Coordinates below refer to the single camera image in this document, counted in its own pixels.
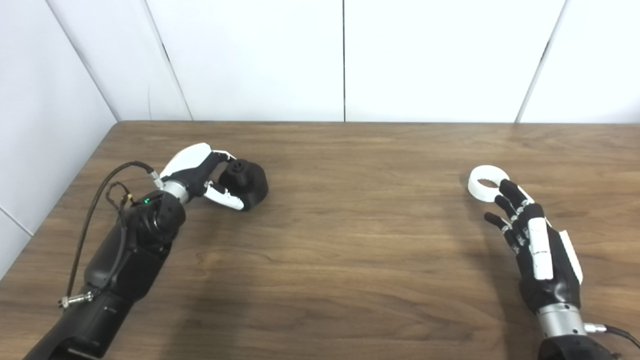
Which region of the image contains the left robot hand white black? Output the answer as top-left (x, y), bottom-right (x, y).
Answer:
top-left (159, 143), bottom-right (246, 212)

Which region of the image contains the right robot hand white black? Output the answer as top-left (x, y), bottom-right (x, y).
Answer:
top-left (483, 179), bottom-right (584, 314)

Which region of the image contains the round black plastic part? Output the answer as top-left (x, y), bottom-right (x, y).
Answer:
top-left (218, 159), bottom-right (269, 211)

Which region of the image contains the white plastic ring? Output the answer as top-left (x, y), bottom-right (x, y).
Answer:
top-left (468, 165), bottom-right (511, 203)

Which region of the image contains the thin left arm wire bundle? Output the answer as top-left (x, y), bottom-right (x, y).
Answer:
top-left (105, 181), bottom-right (135, 223)

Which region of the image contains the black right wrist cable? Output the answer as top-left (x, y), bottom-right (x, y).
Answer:
top-left (584, 323), bottom-right (640, 350)

